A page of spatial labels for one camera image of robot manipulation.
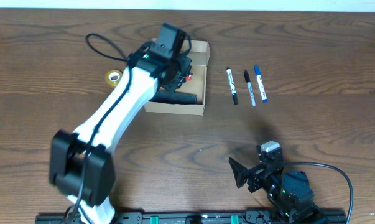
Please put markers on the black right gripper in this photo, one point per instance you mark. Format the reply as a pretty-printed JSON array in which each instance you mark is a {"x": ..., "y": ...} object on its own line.
[{"x": 253, "y": 175}]

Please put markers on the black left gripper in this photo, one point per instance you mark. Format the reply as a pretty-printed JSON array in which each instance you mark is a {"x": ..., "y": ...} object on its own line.
[{"x": 181, "y": 76}]

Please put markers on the blue whiteboard eraser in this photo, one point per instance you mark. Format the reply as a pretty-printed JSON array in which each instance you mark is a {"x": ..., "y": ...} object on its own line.
[{"x": 163, "y": 96}]

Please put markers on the yellow tape roll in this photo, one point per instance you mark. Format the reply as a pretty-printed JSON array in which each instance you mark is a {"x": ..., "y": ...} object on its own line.
[{"x": 113, "y": 77}]

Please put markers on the blue-capped white marker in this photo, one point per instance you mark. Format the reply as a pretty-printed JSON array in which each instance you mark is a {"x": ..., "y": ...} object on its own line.
[{"x": 260, "y": 84}]

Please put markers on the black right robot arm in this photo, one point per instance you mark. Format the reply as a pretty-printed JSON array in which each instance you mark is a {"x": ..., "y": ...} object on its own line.
[{"x": 289, "y": 192}]

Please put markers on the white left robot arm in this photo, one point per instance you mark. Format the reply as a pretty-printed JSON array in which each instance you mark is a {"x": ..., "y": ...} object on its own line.
[{"x": 81, "y": 162}]

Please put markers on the open cardboard box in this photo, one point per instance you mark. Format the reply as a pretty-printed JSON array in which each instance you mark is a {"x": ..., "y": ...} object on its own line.
[{"x": 200, "y": 55}]

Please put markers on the black-capped white marker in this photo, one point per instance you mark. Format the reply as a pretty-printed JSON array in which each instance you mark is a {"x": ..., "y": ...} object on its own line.
[{"x": 232, "y": 85}]

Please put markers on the thin black-capped marker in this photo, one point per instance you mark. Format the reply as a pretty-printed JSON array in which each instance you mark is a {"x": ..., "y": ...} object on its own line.
[{"x": 249, "y": 85}]

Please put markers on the black mounting rail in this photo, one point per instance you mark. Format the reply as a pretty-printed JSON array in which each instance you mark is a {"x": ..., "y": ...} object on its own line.
[{"x": 249, "y": 216}]

